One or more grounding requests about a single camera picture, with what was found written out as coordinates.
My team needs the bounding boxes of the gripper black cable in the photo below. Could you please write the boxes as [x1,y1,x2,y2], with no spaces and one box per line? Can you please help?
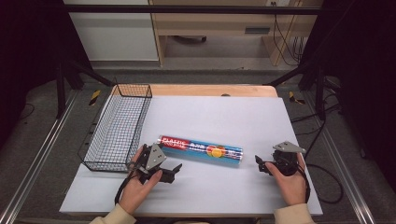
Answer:
[114,161,142,206]
[295,162,345,205]

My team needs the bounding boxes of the white table mat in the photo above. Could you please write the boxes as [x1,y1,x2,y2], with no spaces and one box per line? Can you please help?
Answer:
[59,95,324,217]

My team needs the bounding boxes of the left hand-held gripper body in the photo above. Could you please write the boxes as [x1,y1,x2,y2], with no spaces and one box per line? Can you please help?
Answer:
[134,143,168,185]

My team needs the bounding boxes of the black curtain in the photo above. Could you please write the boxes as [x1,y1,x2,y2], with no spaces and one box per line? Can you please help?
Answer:
[0,0,94,150]
[298,0,396,185]

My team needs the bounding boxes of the black metal crossbar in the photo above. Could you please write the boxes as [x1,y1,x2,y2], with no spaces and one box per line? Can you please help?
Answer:
[61,4,325,16]

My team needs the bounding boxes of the aluminium floor rail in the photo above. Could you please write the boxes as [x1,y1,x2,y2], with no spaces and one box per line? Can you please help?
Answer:
[302,90,378,224]
[0,89,79,224]

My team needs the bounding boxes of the black metal stand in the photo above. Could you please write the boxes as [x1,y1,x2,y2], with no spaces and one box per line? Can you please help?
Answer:
[55,57,114,119]
[263,60,327,121]

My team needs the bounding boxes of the person's right hand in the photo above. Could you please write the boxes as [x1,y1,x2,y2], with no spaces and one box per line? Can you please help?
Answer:
[264,152,308,207]

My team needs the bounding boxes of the wooden desk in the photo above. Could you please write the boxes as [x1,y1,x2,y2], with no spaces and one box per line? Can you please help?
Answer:
[148,0,323,68]

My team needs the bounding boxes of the wooden table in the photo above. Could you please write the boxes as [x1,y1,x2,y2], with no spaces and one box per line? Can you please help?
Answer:
[111,83,279,98]

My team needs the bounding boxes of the white cabinet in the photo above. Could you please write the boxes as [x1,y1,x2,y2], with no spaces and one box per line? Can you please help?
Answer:
[63,0,160,63]

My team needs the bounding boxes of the yellow black floor tape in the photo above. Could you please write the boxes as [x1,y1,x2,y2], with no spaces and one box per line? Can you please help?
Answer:
[287,91,306,105]
[89,89,102,107]

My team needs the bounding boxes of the hanging black cables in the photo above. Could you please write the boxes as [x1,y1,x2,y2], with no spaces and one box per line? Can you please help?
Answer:
[272,2,305,67]

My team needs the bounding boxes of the black wire basket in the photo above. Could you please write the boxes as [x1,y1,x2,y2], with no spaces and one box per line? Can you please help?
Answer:
[77,82,154,173]

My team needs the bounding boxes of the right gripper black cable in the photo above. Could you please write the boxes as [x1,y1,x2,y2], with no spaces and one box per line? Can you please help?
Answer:
[295,162,345,205]

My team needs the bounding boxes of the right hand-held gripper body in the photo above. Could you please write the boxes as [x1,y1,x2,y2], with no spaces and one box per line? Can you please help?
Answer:
[272,141,308,177]

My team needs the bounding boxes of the person's left hand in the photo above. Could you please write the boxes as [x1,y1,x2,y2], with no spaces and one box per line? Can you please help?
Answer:
[119,145,163,216]

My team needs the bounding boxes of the blue plastic wrap box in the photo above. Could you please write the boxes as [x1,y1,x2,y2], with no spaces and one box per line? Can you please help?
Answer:
[156,134,244,168]

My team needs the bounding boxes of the black floor cables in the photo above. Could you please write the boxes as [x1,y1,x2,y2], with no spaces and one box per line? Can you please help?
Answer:
[290,92,343,138]

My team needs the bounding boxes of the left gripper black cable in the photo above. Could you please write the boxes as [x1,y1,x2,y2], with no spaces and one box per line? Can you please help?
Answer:
[114,161,142,206]

